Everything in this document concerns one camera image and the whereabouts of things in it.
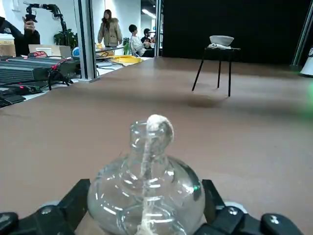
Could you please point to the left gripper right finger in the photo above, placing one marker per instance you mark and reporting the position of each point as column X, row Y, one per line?
column 244, row 225

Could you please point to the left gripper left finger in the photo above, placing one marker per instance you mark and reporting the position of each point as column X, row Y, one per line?
column 49, row 220

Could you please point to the glass alcohol lamp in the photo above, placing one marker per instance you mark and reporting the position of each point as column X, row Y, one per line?
column 146, row 195

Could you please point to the white crucible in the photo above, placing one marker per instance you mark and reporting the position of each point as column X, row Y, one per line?
column 221, row 39

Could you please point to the grey hub with plugs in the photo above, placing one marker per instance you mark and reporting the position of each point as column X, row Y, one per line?
column 22, row 89

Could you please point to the black finned metal box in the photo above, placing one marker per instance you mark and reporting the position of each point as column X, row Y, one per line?
column 66, row 63
column 22, row 71

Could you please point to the orange and black tool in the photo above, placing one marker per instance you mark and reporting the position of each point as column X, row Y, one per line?
column 36, row 54

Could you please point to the flat cardboard box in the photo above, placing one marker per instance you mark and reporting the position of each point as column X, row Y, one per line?
column 58, row 50

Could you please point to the blue and white ball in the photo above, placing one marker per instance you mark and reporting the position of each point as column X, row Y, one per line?
column 76, row 52

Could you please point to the yellow bag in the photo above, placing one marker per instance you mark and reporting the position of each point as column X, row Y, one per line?
column 127, row 59

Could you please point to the person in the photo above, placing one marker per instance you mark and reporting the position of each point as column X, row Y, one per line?
column 148, row 40
column 22, row 39
column 135, row 41
column 110, row 31

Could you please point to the green potted plant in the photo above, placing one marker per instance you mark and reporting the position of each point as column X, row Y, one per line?
column 67, row 38

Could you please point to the aluminium frame post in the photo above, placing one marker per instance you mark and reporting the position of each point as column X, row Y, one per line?
column 302, row 36
column 86, row 36
column 159, row 24

